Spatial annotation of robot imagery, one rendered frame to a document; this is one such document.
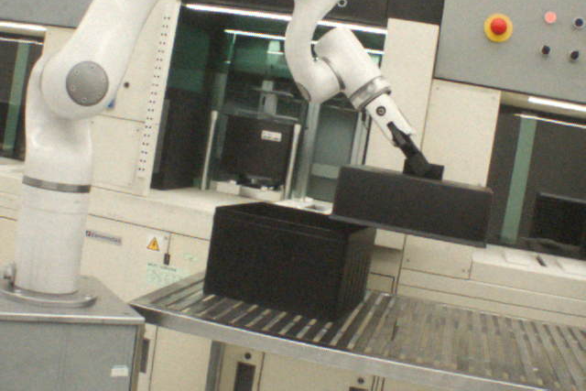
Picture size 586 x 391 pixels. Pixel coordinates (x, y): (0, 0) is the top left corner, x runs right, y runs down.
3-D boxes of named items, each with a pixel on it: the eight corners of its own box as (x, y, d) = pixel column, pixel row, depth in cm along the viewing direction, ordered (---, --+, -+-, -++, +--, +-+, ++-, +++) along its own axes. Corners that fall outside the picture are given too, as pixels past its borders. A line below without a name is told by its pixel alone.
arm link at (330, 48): (350, 93, 148) (387, 70, 150) (310, 38, 150) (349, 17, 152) (341, 106, 156) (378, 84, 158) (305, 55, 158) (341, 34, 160)
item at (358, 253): (249, 274, 178) (261, 200, 177) (365, 299, 170) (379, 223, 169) (200, 291, 151) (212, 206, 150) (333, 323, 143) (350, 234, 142)
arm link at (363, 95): (380, 72, 148) (389, 85, 148) (385, 78, 157) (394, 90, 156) (345, 98, 150) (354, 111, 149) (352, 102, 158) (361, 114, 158)
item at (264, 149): (212, 180, 248) (228, 82, 246) (231, 179, 268) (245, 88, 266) (286, 194, 243) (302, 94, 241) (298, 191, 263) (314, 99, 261)
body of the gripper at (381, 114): (385, 82, 147) (417, 130, 146) (390, 88, 157) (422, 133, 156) (352, 105, 149) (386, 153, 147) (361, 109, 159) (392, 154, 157)
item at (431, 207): (326, 219, 141) (338, 147, 140) (352, 209, 169) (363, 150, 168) (485, 249, 134) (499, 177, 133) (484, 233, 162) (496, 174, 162)
